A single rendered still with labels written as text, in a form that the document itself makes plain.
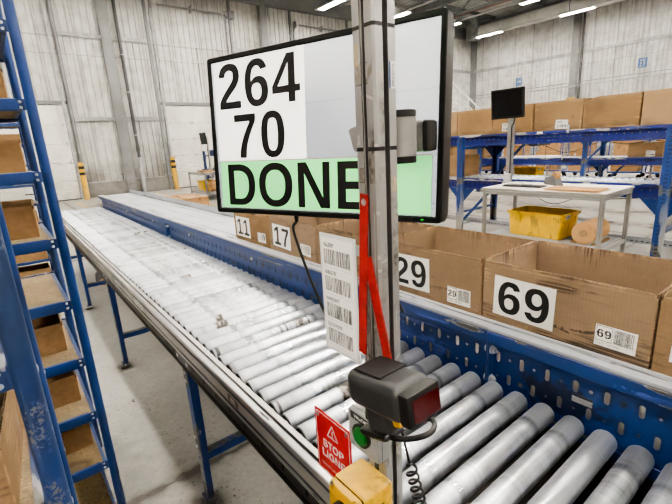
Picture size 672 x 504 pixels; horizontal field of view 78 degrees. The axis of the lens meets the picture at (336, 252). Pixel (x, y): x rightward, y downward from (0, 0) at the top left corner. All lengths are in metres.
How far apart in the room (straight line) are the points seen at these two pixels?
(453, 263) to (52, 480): 1.01
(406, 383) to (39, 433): 0.46
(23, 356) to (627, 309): 1.05
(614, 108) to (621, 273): 4.54
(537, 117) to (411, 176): 5.53
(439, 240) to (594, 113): 4.41
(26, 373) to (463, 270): 1.01
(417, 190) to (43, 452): 0.61
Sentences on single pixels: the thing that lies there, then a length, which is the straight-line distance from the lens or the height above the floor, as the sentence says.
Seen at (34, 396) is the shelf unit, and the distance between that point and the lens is 0.65.
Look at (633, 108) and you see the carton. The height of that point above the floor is 1.56.
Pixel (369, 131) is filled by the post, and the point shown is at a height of 1.39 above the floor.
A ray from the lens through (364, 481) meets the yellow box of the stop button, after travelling 0.73.
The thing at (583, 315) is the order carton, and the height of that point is 0.97.
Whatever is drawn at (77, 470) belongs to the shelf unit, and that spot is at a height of 0.34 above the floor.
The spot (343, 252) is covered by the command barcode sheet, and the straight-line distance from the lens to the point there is 0.61.
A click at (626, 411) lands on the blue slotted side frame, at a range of 1.14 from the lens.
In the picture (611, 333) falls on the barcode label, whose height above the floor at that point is 0.94.
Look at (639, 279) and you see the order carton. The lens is 1.36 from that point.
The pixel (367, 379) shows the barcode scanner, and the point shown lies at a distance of 0.56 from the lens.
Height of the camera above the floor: 1.38
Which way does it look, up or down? 15 degrees down
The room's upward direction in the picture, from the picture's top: 3 degrees counter-clockwise
